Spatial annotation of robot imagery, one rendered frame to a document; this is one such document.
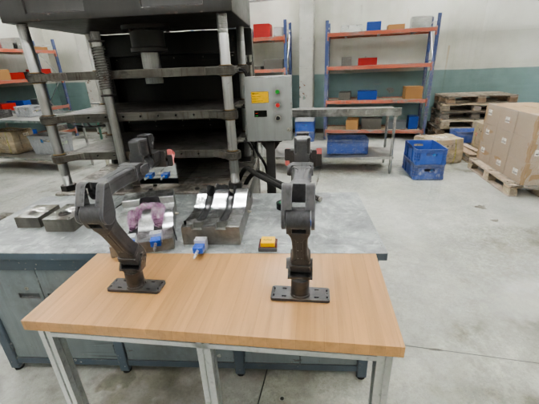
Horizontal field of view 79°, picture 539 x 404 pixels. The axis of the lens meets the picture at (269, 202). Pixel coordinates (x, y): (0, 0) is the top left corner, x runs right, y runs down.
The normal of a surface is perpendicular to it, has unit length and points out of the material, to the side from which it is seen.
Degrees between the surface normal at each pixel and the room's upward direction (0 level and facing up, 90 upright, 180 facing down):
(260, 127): 90
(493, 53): 90
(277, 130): 90
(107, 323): 0
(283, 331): 0
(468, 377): 0
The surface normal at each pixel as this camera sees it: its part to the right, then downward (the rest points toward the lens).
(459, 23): -0.22, 0.39
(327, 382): -0.04, -0.92
